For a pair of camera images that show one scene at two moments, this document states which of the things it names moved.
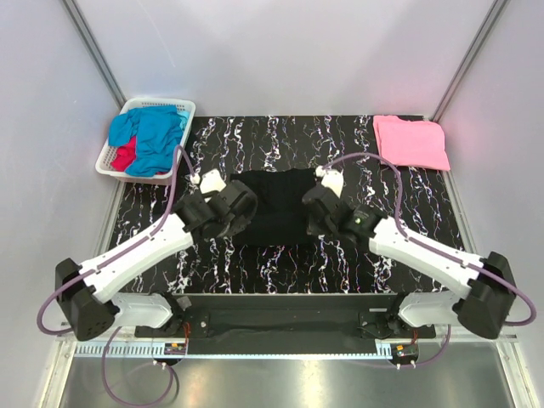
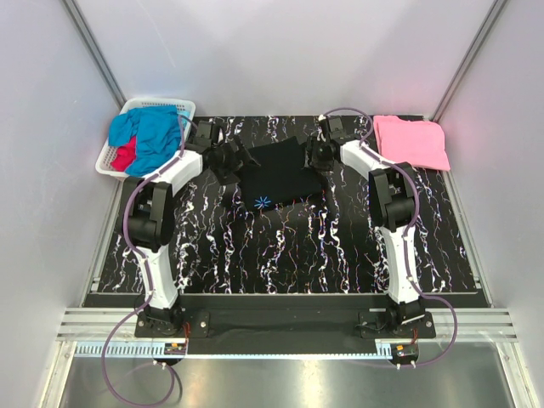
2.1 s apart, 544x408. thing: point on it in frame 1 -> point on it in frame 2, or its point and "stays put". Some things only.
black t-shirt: (281, 214) -> (281, 177)
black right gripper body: (317, 227) -> (317, 156)
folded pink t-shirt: (411, 144) stays put
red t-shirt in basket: (125, 155) stays put
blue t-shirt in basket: (158, 131) stays put
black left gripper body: (236, 224) -> (227, 162)
